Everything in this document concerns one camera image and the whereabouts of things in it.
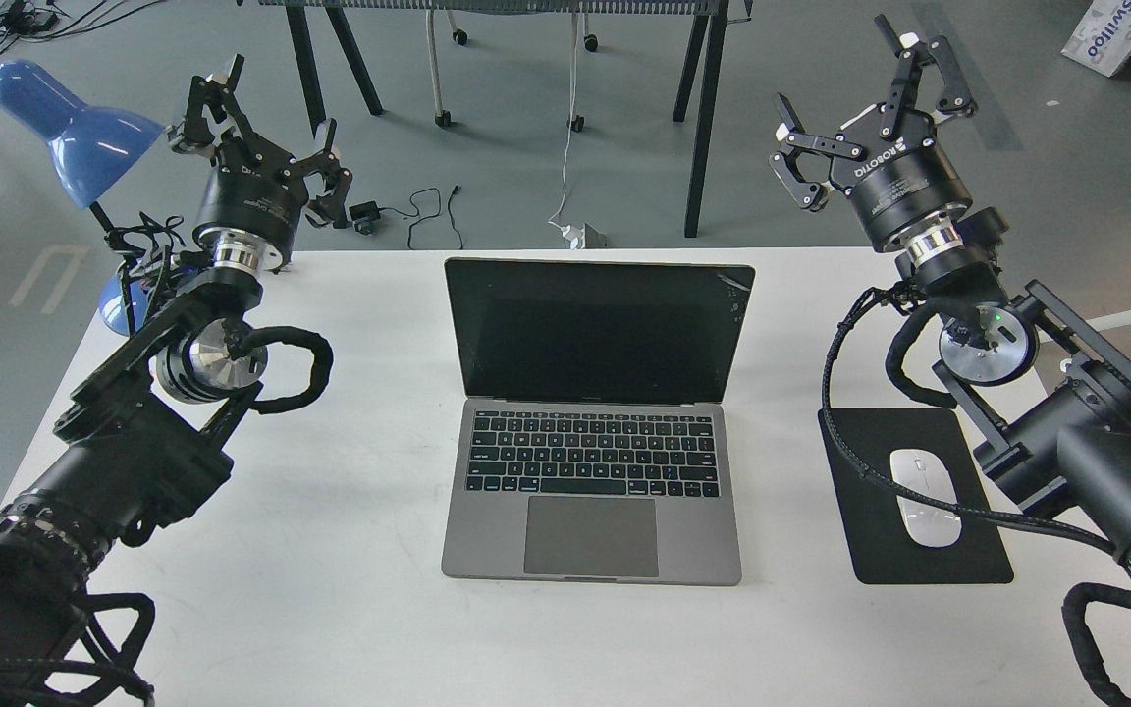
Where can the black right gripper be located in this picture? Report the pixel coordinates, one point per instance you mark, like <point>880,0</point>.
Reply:
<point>904,187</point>

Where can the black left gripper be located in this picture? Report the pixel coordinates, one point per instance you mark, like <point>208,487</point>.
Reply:
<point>255,188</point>

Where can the grey laptop notebook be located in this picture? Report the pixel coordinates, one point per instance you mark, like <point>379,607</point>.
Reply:
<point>593,441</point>

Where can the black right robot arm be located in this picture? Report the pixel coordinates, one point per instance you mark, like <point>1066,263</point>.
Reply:
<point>1050,394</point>

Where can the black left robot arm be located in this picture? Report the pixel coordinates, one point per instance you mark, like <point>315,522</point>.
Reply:
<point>146,430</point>

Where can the blue desk lamp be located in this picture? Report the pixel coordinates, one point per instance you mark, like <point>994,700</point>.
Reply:
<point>91,148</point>

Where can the white cardboard box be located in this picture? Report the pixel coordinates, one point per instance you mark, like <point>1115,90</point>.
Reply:
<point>1102,40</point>

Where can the white power strip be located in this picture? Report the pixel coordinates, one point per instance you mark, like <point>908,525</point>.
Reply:
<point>585,237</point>

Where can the white computer mouse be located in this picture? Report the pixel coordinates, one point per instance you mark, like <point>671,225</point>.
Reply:
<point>924,473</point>

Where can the black mouse pad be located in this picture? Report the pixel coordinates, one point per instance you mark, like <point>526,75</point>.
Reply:
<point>881,551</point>

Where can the black power adapter with cable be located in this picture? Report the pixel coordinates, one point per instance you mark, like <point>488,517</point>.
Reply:
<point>364,215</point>

